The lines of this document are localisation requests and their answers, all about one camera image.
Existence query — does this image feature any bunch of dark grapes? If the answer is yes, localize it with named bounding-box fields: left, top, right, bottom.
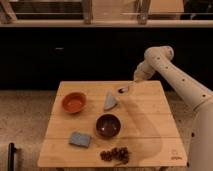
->
left=100, top=147, right=130, bottom=164

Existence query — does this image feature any purple bowl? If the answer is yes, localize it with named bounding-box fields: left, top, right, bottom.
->
left=96, top=114, right=121, bottom=138

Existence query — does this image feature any wooden railing shelf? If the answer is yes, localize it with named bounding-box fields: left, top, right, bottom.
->
left=0, top=0, right=213, bottom=28

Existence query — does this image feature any black post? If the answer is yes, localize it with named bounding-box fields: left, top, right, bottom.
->
left=7, top=143, right=16, bottom=171

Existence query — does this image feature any white handled black brush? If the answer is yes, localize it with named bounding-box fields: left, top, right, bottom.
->
left=118, top=86, right=130, bottom=93

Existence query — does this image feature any blue sponge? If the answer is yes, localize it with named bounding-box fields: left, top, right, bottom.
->
left=69, top=132, right=91, bottom=148

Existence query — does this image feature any grey folded cloth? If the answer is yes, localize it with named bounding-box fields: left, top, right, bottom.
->
left=104, top=92, right=118, bottom=111

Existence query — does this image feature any orange bowl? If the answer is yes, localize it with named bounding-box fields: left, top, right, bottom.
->
left=61, top=92, right=86, bottom=114

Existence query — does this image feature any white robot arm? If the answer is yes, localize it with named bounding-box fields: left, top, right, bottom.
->
left=133, top=46, right=213, bottom=171

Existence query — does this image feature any wooden table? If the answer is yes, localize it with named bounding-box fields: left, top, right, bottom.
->
left=38, top=81, right=187, bottom=168

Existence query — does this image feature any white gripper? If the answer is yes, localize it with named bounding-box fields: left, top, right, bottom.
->
left=128, top=61, right=154, bottom=90

